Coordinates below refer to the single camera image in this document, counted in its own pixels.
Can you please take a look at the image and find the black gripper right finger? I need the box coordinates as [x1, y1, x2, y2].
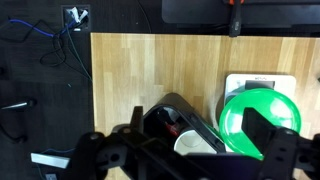
[241, 107, 279, 161]

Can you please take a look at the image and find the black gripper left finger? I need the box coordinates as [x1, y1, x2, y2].
[129, 105, 145, 134]

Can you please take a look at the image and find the green plastic plate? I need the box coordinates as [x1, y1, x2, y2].
[218, 87, 302, 162]

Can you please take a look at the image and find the black plastic bin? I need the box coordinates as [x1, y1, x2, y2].
[111, 92, 228, 158]

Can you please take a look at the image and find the white kitchen scale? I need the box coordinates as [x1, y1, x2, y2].
[223, 73, 298, 154]

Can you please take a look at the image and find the white paper cup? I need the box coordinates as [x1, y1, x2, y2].
[172, 128, 219, 156]

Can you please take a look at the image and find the light grey metal bar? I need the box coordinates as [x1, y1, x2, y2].
[30, 152, 71, 170]

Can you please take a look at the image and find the orange and black clamp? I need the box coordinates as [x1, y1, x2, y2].
[223, 0, 247, 38]

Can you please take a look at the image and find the silver metal rod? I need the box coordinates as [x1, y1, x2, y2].
[0, 98, 37, 112]

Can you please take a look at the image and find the thin green cable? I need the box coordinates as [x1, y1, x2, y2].
[65, 25, 93, 82]

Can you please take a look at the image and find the thin black cable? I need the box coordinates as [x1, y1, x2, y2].
[135, 0, 153, 34]

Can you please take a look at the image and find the tangled black cable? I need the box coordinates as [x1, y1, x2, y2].
[39, 33, 93, 81]

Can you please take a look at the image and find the wall power socket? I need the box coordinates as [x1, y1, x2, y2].
[60, 4, 92, 33]

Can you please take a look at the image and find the black looped cable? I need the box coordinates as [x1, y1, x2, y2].
[0, 122, 28, 145]

